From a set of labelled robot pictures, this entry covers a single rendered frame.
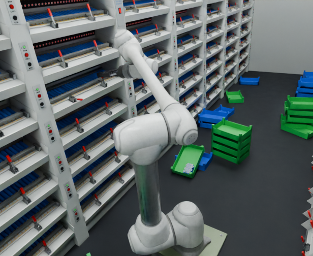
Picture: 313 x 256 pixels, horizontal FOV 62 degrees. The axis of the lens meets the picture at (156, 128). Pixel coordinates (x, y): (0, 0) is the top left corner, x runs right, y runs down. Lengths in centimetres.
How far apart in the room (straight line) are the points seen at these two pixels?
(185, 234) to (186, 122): 63
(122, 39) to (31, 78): 47
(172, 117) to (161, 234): 60
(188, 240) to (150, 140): 66
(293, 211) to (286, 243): 30
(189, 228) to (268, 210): 89
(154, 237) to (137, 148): 52
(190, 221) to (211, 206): 73
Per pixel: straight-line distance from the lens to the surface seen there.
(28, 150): 151
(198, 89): 317
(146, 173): 105
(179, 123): 96
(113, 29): 180
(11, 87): 133
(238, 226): 197
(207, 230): 164
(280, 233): 199
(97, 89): 169
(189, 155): 243
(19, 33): 135
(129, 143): 93
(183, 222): 135
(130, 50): 132
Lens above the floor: 146
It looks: 28 degrees down
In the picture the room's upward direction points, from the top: 5 degrees counter-clockwise
